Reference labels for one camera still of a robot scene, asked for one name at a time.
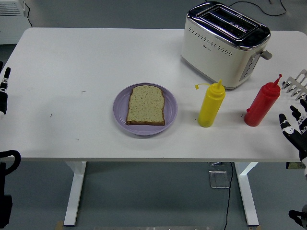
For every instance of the yellow squeeze bottle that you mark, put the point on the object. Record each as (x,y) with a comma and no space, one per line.
(211,105)

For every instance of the white appliance with vents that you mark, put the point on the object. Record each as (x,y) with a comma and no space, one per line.
(10,21)

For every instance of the purple plate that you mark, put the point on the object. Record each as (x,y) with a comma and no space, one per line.
(120,115)

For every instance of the metal table bracket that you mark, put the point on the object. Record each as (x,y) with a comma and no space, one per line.
(216,164)

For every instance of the cream and chrome toaster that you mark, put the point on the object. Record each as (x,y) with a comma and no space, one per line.
(216,52)

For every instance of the white table leg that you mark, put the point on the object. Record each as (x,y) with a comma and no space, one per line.
(247,191)
(75,191)

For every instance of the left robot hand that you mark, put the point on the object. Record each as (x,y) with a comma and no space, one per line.
(3,100)

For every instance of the table control box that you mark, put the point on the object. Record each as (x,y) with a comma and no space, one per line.
(293,165)

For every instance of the metal toast rack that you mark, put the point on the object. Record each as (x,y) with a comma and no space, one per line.
(297,87)

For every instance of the red squeeze bottle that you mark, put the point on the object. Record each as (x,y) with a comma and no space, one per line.
(261,107)

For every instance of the clear floor socket cover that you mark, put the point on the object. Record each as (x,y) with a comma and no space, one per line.
(218,179)

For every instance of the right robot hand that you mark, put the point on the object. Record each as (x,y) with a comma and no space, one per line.
(296,139)

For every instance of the bread slice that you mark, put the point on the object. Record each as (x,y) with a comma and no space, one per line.
(146,105)

